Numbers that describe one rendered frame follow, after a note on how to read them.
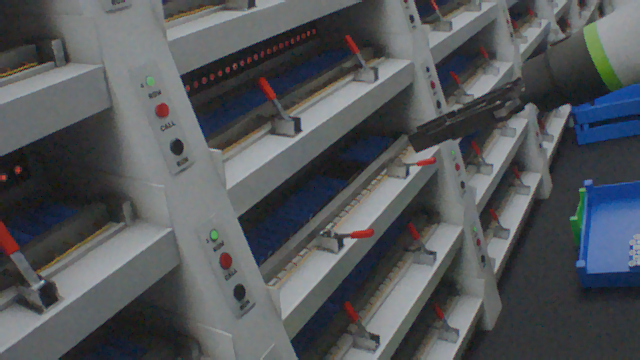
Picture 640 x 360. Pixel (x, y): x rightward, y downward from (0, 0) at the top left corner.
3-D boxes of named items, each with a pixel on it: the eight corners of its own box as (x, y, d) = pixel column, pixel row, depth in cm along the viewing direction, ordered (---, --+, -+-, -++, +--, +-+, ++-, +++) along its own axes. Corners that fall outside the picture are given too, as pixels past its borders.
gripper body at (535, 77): (550, 45, 79) (493, 72, 85) (541, 60, 73) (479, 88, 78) (574, 92, 80) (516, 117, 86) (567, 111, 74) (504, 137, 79)
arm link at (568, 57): (615, 107, 70) (618, 86, 77) (574, 22, 69) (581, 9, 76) (570, 124, 74) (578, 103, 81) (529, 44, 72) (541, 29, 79)
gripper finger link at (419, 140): (456, 135, 86) (455, 137, 85) (417, 152, 90) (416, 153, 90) (447, 117, 85) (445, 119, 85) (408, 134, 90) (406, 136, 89)
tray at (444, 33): (496, 17, 173) (498, -29, 167) (429, 69, 126) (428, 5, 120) (432, 13, 182) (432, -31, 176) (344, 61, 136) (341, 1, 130)
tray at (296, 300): (439, 165, 124) (440, 123, 120) (284, 347, 78) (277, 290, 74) (353, 151, 134) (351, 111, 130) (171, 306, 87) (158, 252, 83)
